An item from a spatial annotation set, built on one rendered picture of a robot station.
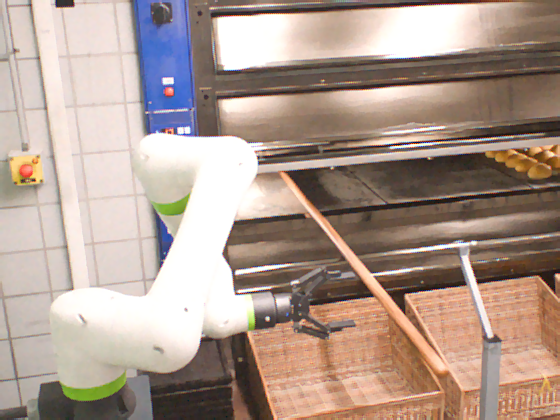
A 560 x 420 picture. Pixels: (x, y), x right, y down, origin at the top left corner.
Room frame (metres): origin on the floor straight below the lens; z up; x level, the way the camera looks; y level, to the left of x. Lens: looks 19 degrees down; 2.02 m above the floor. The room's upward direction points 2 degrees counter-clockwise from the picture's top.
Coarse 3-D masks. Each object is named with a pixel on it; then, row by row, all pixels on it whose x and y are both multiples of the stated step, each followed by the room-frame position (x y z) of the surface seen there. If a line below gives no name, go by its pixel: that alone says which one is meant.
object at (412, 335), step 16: (288, 176) 2.81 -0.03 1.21; (320, 224) 2.26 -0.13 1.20; (336, 240) 2.09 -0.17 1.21; (352, 256) 1.95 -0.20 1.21; (368, 272) 1.83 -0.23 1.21; (368, 288) 1.77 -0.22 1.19; (384, 304) 1.65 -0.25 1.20; (400, 320) 1.55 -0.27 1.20; (416, 336) 1.46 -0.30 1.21; (432, 352) 1.39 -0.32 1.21; (432, 368) 1.35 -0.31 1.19
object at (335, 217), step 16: (496, 192) 2.58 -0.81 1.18; (512, 192) 2.57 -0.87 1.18; (528, 192) 2.57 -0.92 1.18; (544, 192) 2.56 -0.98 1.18; (352, 208) 2.46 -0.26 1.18; (368, 208) 2.46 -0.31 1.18; (384, 208) 2.45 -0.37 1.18; (400, 208) 2.45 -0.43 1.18; (416, 208) 2.46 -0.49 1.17; (432, 208) 2.47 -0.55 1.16; (448, 208) 2.48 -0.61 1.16; (464, 208) 2.50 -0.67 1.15; (480, 208) 2.51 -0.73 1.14; (240, 224) 2.34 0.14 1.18; (256, 224) 2.34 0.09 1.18; (272, 224) 2.35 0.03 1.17; (288, 224) 2.37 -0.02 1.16; (304, 224) 2.38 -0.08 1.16; (336, 224) 2.40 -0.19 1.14
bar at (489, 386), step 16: (480, 240) 2.12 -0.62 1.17; (496, 240) 2.12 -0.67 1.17; (512, 240) 2.13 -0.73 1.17; (528, 240) 2.14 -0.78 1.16; (544, 240) 2.15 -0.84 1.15; (336, 256) 2.03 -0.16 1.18; (368, 256) 2.03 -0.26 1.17; (384, 256) 2.04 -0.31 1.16; (400, 256) 2.05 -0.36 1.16; (416, 256) 2.07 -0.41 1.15; (464, 256) 2.08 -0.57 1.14; (240, 272) 1.95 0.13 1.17; (256, 272) 1.96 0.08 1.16; (272, 272) 1.97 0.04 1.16; (464, 272) 2.06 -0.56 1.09; (480, 304) 1.97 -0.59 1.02; (480, 320) 1.94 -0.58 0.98; (496, 336) 1.90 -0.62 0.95; (496, 352) 1.87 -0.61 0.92; (496, 368) 1.87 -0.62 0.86; (480, 384) 1.91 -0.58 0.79; (496, 384) 1.87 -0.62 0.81; (480, 400) 1.90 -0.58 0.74; (496, 400) 1.88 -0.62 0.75; (480, 416) 1.90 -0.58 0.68; (496, 416) 1.88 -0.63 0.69
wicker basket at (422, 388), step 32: (320, 320) 2.34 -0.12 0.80; (256, 352) 2.12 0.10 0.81; (288, 352) 2.29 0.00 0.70; (352, 352) 2.33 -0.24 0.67; (384, 352) 2.35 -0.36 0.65; (416, 352) 2.14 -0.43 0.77; (256, 384) 2.10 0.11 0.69; (288, 384) 2.25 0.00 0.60; (320, 384) 2.25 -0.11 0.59; (352, 384) 2.25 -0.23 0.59; (384, 384) 2.23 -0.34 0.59; (416, 384) 2.14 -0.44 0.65; (288, 416) 2.07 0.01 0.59; (320, 416) 1.87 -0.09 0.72; (352, 416) 1.89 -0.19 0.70; (384, 416) 1.92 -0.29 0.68; (416, 416) 1.94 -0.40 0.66
